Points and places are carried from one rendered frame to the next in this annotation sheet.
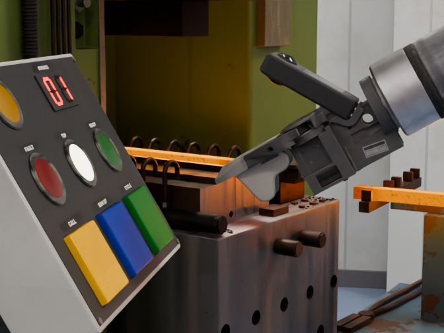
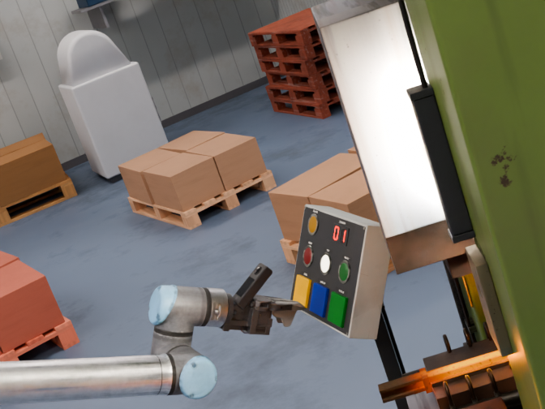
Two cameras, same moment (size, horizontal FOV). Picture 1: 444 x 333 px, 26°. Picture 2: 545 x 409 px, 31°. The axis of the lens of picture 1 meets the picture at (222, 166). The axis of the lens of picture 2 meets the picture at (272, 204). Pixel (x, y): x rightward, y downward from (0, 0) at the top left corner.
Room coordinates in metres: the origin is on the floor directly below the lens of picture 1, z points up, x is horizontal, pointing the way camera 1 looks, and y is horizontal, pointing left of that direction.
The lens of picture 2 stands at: (3.03, -1.10, 2.01)
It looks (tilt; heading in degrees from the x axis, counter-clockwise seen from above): 17 degrees down; 150
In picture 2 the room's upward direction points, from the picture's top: 19 degrees counter-clockwise
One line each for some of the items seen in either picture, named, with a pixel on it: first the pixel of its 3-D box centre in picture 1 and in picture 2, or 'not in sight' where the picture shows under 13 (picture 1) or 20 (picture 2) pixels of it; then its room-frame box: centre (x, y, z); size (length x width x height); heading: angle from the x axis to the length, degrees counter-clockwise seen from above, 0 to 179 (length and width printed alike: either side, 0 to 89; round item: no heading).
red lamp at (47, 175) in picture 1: (47, 178); (308, 256); (0.93, 0.17, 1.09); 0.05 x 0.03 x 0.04; 145
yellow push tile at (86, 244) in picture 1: (94, 263); (303, 290); (0.92, 0.13, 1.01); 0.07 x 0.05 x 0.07; 170
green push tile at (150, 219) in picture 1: (145, 221); (339, 309); (1.12, 0.09, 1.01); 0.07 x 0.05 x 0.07; 170
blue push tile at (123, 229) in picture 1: (122, 240); (320, 299); (1.02, 0.11, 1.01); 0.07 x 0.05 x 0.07; 170
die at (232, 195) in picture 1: (138, 180); (530, 359); (1.67, 0.15, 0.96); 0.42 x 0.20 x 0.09; 55
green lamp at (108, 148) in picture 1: (108, 150); (344, 272); (1.13, 0.13, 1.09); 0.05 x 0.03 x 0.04; 145
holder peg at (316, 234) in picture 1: (312, 238); not in sight; (1.59, -0.15, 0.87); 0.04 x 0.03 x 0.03; 55
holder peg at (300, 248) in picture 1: (289, 248); not in sight; (1.53, -0.11, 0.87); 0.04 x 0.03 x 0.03; 55
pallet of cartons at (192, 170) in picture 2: not in sight; (193, 175); (-3.48, 2.11, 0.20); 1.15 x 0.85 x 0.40; 169
